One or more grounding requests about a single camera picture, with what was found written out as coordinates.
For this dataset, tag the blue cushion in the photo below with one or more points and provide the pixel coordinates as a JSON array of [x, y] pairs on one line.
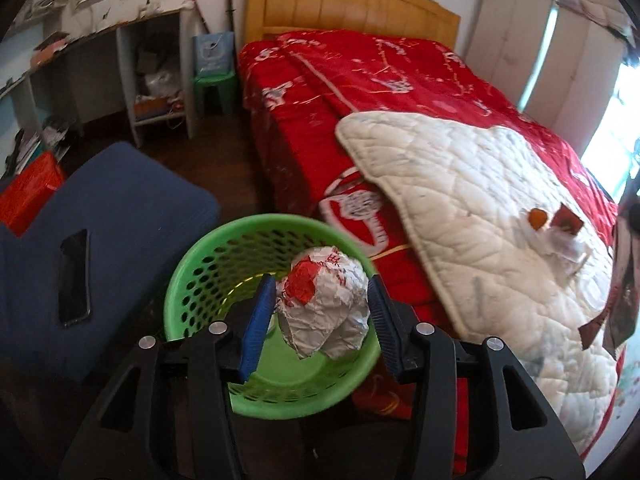
[[125, 210]]

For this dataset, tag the black smartphone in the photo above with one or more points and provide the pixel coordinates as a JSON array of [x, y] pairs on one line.
[[74, 280]]

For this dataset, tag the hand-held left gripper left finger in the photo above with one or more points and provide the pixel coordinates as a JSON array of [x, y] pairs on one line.
[[257, 325]]

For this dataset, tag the clear crumpled plastic wrapper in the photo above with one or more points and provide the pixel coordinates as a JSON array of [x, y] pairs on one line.
[[567, 249]]

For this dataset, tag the red and white stick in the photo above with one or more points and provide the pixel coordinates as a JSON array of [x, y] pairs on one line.
[[199, 10]]

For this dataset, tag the white wardrobe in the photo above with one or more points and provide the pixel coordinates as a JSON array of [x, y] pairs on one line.
[[575, 60]]

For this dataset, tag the dark printed snack packet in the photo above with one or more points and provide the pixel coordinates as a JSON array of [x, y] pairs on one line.
[[620, 290]]

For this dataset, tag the orange peel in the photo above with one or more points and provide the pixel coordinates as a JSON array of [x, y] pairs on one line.
[[538, 220]]

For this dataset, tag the white quilted pad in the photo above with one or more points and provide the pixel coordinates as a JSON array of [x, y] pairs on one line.
[[475, 210]]

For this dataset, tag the white desk with shelves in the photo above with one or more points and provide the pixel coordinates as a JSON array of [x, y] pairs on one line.
[[125, 75]]

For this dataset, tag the white red paper ball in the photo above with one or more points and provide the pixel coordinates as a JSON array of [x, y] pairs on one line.
[[325, 305]]

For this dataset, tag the black stick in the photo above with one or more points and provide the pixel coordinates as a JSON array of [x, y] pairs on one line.
[[230, 20]]

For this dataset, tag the blue paper bag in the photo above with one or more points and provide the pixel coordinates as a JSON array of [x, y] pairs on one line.
[[214, 55]]

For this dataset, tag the green plastic stool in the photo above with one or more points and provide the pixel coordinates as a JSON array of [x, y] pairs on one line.
[[215, 87]]

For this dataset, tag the floral bed sheet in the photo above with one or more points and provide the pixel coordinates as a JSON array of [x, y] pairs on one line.
[[625, 410]]

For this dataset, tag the white plastic bag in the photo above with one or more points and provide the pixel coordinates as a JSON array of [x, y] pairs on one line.
[[159, 85]]

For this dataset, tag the brown torn wrapper piece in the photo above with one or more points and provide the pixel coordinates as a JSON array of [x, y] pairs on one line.
[[592, 332]]

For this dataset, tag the red bag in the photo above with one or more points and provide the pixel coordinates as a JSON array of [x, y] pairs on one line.
[[27, 195]]

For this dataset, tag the green perforated plastic basket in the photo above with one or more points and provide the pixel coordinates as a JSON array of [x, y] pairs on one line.
[[215, 260]]

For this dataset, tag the window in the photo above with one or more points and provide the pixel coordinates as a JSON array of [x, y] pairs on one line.
[[615, 135]]

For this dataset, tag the white desk lamp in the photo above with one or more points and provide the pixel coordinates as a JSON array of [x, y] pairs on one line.
[[92, 1]]

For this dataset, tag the wooden bed headboard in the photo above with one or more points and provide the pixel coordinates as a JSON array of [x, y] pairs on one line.
[[350, 5]]

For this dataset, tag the red square wrapper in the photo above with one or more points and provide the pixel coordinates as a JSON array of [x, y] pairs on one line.
[[566, 220]]

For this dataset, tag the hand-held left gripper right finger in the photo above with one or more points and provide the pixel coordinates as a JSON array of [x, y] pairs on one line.
[[382, 320]]

